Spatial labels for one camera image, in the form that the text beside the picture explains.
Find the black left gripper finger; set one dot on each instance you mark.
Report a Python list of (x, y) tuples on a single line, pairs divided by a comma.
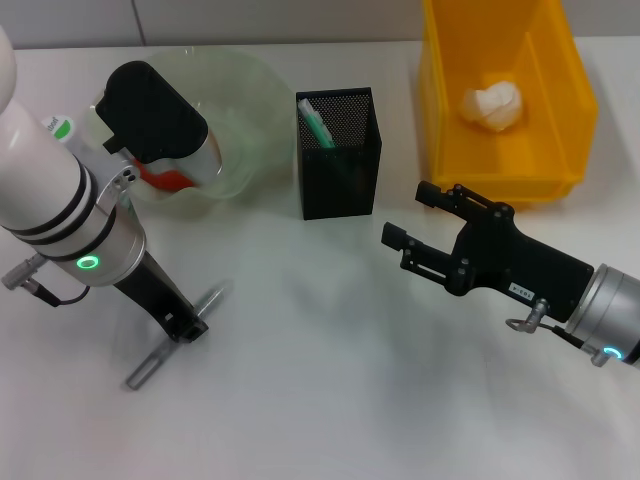
[(175, 327), (197, 326)]

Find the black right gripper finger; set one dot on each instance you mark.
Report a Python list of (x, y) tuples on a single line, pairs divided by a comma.
[(395, 235), (430, 194)]

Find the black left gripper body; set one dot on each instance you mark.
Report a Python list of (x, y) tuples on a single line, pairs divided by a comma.
[(155, 285)]

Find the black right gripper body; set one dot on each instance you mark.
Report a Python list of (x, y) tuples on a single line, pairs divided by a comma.
[(520, 265)]

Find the grey pen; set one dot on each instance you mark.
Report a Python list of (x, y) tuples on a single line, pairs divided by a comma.
[(147, 367)]

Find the orange fruit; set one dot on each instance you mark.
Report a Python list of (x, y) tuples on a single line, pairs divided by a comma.
[(167, 181)]

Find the white paper ball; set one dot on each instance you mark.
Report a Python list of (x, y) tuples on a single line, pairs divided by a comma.
[(492, 107)]

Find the green utility knife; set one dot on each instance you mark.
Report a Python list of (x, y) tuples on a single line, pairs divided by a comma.
[(317, 125)]

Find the clear green-label water bottle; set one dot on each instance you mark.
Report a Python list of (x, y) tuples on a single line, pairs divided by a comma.
[(60, 127)]

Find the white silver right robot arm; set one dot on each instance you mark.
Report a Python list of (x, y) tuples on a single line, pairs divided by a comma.
[(610, 310)]

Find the black mesh pen holder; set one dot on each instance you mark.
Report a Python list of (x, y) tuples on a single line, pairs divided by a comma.
[(340, 190)]

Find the pale green glass fruit plate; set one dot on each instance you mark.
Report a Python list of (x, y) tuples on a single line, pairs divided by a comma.
[(250, 110)]

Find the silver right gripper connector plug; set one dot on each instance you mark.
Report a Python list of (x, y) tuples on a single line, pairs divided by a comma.
[(532, 315)]

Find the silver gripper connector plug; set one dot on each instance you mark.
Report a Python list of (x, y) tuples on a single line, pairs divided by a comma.
[(20, 274), (532, 315)]

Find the yellow plastic bin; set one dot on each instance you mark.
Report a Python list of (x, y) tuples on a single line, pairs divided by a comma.
[(500, 160)]

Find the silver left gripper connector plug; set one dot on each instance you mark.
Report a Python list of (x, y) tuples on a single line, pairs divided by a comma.
[(20, 274)]

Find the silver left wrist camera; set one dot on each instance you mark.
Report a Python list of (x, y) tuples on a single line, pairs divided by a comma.
[(150, 115)]

